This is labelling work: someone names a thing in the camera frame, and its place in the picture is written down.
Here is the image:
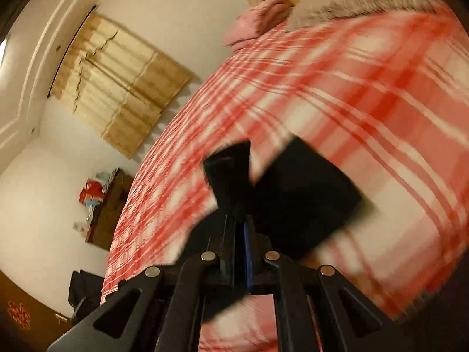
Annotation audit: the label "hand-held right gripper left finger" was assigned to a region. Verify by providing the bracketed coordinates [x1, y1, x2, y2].
[47, 214, 245, 352]

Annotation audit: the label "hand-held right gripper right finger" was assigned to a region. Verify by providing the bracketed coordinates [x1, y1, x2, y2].
[245, 216, 407, 352]

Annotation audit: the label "pink folded blanket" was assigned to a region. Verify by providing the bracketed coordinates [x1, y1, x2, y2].
[223, 0, 294, 50]

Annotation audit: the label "pile of red packages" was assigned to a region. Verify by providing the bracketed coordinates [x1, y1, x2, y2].
[79, 172, 111, 207]

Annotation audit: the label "black bag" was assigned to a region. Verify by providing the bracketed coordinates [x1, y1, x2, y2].
[69, 269, 106, 316]

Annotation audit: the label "brown wooden door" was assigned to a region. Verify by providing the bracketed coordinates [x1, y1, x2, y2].
[0, 269, 76, 352]

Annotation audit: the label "red plaid bed sheet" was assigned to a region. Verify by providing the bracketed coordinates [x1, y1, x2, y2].
[101, 0, 469, 352]

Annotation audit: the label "dark wooden dresser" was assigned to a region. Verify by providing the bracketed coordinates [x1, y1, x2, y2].
[85, 169, 134, 252]

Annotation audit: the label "grey striped blanket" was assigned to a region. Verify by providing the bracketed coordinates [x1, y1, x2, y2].
[286, 0, 440, 32]

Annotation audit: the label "black pants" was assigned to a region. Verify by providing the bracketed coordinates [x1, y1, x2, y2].
[187, 137, 363, 265]

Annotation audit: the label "beige curtain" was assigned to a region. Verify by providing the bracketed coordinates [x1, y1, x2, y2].
[49, 11, 193, 159]

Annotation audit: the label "red door decoration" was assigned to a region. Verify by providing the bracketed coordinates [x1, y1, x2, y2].
[7, 300, 32, 331]

